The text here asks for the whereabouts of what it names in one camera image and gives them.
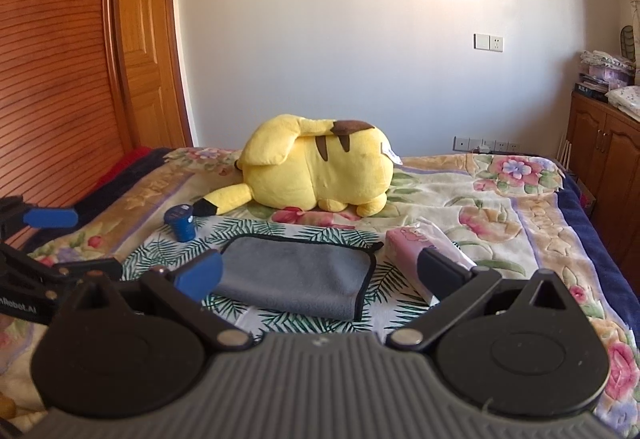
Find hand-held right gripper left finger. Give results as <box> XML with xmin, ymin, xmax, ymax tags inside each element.
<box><xmin>74</xmin><ymin>250</ymin><xmax>254</xmax><ymax>353</ymax></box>

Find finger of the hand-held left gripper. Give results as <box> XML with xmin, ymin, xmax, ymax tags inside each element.
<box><xmin>0</xmin><ymin>195</ymin><xmax>80</xmax><ymax>231</ymax></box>
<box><xmin>0</xmin><ymin>243</ymin><xmax>124</xmax><ymax>286</ymax></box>

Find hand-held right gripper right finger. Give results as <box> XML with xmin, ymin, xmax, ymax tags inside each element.
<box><xmin>386</xmin><ymin>246</ymin><xmax>576</xmax><ymax>353</ymax></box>

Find grey towel with black trim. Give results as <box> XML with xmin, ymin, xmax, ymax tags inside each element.
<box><xmin>207</xmin><ymin>235</ymin><xmax>385</xmax><ymax>322</ymax></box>

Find pink tissue pack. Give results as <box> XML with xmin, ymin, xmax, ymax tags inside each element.
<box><xmin>386</xmin><ymin>217</ymin><xmax>479</xmax><ymax>306</ymax></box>

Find blue cup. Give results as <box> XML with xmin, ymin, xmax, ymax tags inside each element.
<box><xmin>163</xmin><ymin>204</ymin><xmax>195</xmax><ymax>243</ymax></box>

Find floral blanket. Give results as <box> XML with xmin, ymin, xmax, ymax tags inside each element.
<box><xmin>0</xmin><ymin>146</ymin><xmax>640</xmax><ymax>439</ymax></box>

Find dark red and blue blanket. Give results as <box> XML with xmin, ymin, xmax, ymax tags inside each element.
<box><xmin>20</xmin><ymin>146</ymin><xmax>172</xmax><ymax>251</ymax></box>

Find wooden wardrobe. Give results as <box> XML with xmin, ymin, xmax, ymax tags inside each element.
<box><xmin>0</xmin><ymin>0</ymin><xmax>197</xmax><ymax>251</ymax></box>

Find blue bed sheet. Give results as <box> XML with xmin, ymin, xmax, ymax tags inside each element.
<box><xmin>559</xmin><ymin>168</ymin><xmax>640</xmax><ymax>321</ymax></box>

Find yellow plush toy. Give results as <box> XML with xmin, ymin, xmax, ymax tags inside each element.
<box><xmin>192</xmin><ymin>114</ymin><xmax>404</xmax><ymax>216</ymax></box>

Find thin wooden sticks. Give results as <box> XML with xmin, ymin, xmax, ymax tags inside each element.
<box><xmin>556</xmin><ymin>131</ymin><xmax>574</xmax><ymax>170</ymax></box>

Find wooden cabinet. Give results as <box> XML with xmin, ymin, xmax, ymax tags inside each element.
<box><xmin>564</xmin><ymin>90</ymin><xmax>640</xmax><ymax>266</ymax></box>

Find black box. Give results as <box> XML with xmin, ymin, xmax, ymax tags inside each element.
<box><xmin>574</xmin><ymin>80</ymin><xmax>610</xmax><ymax>104</ymax></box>

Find white floral folded cloth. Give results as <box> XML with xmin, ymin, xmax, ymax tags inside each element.
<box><xmin>605</xmin><ymin>86</ymin><xmax>640</xmax><ymax>122</ymax></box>

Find stack of folded cloths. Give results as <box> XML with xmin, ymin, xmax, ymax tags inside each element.
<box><xmin>579</xmin><ymin>50</ymin><xmax>639</xmax><ymax>92</ymax></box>

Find dark hand fan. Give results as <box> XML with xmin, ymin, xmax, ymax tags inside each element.
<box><xmin>619</xmin><ymin>24</ymin><xmax>637</xmax><ymax>70</ymax></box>

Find white wall socket row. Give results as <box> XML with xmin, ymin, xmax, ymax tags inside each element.
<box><xmin>453</xmin><ymin>135</ymin><xmax>522</xmax><ymax>154</ymax></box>

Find white wall switch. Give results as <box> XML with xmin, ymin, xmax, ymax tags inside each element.
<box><xmin>473</xmin><ymin>33</ymin><xmax>505</xmax><ymax>53</ymax></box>

